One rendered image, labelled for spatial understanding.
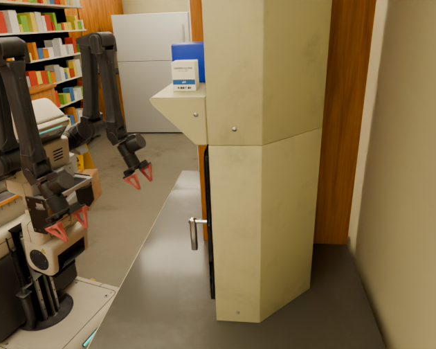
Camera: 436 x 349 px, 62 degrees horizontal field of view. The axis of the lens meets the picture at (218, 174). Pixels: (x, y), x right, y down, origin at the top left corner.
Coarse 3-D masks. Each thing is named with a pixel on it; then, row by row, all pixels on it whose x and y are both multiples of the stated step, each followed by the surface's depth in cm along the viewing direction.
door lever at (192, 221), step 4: (188, 220) 88; (192, 220) 88; (196, 220) 88; (200, 220) 88; (204, 220) 88; (192, 224) 88; (196, 224) 89; (192, 228) 88; (196, 228) 89; (192, 232) 89; (196, 232) 89; (192, 236) 89; (196, 236) 89; (192, 240) 90; (196, 240) 90; (192, 244) 90; (196, 244) 90; (192, 248) 91; (196, 248) 91
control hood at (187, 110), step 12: (204, 84) 86; (156, 96) 74; (168, 96) 73; (180, 96) 73; (192, 96) 72; (204, 96) 72; (156, 108) 73; (168, 108) 73; (180, 108) 73; (192, 108) 72; (204, 108) 72; (180, 120) 74; (192, 120) 73; (204, 120) 73; (192, 132) 74; (204, 132) 74; (204, 144) 75
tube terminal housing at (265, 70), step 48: (240, 0) 64; (288, 0) 67; (240, 48) 67; (288, 48) 70; (240, 96) 70; (288, 96) 74; (240, 144) 74; (288, 144) 79; (240, 192) 78; (288, 192) 84; (240, 240) 83; (288, 240) 89; (240, 288) 88; (288, 288) 96
